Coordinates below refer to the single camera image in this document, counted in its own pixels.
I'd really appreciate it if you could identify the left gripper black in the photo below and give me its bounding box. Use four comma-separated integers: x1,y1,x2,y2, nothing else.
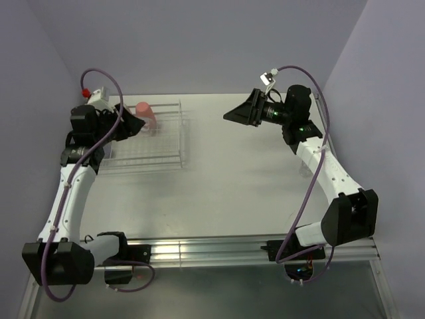
93,104,144,146

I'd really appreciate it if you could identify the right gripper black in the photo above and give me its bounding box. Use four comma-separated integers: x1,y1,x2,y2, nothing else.
223,89,292,128

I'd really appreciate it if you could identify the red plastic cup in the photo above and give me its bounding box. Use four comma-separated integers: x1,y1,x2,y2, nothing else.
135,102,158,136

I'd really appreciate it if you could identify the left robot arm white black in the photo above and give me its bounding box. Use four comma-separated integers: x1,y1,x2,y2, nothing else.
22,104,145,286

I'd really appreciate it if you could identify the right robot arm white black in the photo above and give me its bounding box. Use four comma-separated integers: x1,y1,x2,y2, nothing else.
223,84,379,259

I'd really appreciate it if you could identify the clear acrylic dish rack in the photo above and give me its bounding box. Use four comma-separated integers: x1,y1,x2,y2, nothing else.
98,100,185,175

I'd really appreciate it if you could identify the clear glass far right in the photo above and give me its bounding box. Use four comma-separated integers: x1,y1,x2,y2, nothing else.
299,162,313,178

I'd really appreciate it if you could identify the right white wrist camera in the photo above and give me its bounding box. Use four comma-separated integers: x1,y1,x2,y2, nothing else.
260,68,279,94

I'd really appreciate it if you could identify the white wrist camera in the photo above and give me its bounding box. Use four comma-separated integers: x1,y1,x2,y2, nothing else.
87,86,110,111
260,68,279,94

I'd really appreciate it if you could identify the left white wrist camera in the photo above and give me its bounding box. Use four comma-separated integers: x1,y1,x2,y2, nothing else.
87,86,110,111

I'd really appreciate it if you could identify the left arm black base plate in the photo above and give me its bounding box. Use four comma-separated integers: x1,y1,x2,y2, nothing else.
102,244,151,266

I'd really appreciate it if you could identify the aluminium mounting rail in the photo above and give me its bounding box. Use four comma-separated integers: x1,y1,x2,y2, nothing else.
31,192,381,272

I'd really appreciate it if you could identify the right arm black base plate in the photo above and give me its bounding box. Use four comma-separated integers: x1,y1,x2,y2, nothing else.
260,234,325,261

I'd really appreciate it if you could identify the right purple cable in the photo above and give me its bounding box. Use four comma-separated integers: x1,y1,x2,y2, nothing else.
275,65,335,284

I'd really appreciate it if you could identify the purple cable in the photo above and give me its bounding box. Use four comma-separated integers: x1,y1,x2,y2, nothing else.
275,65,335,284
42,68,156,302

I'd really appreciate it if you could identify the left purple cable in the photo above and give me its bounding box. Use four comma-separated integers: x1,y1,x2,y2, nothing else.
42,68,156,302

